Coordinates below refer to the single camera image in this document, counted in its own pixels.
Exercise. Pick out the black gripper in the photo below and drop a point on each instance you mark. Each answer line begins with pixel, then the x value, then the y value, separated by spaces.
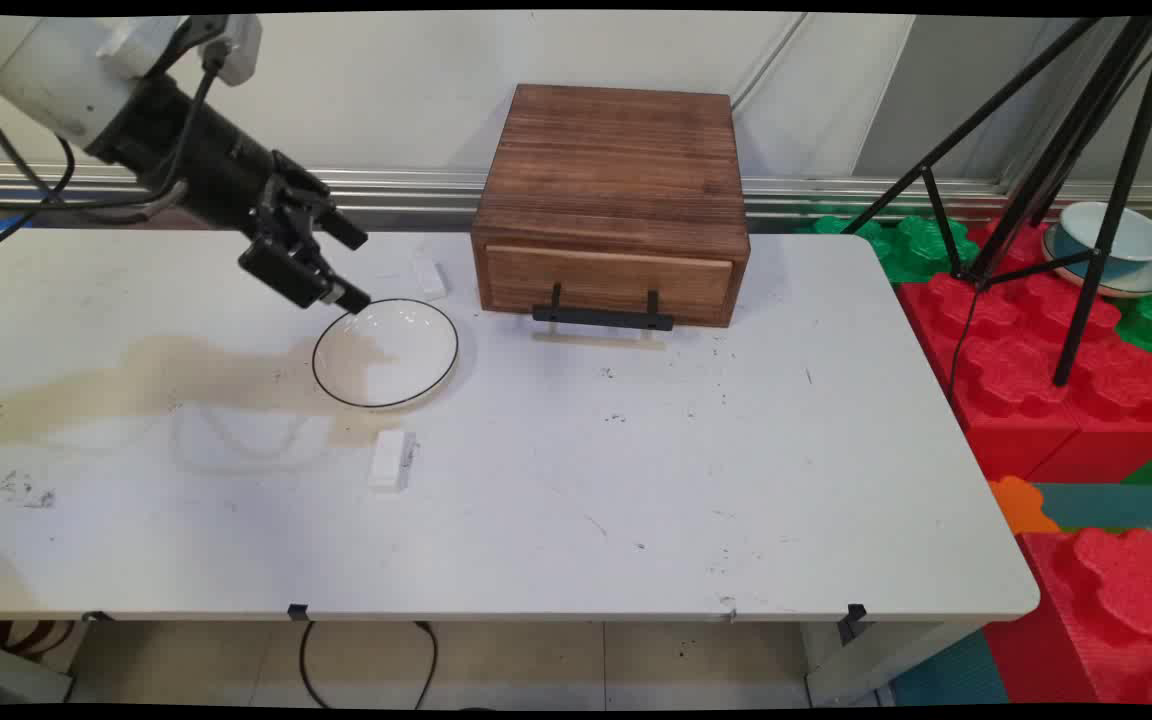
pixel 186 160

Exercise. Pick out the white rectangular block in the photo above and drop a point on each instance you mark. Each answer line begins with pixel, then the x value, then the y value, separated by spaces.
pixel 428 277
pixel 389 460

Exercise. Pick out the white plate with black rim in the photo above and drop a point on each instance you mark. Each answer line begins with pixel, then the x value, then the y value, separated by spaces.
pixel 386 355

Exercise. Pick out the dark wooden drawer cabinet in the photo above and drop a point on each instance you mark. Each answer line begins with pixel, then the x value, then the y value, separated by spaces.
pixel 616 160

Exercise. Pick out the white table leg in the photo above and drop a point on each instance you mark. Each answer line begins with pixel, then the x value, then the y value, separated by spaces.
pixel 16 675
pixel 876 660

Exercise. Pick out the large red foam block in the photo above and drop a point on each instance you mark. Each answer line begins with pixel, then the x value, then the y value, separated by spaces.
pixel 1016 380

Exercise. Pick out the orange foam piece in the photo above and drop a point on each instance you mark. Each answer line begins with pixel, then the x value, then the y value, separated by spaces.
pixel 1021 505

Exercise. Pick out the teal foam mat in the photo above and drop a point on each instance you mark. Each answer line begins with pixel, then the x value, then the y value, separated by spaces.
pixel 951 675
pixel 1106 505

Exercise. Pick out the black tripod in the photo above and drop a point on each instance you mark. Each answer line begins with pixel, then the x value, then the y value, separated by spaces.
pixel 1101 240

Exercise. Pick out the light blue bowl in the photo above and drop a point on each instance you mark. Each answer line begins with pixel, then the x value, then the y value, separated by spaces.
pixel 1131 240

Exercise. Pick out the white mounted wrist camera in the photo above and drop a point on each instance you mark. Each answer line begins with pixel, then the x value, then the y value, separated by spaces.
pixel 146 40

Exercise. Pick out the aluminium wall rail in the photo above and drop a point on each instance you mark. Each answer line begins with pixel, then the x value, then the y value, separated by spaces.
pixel 836 195

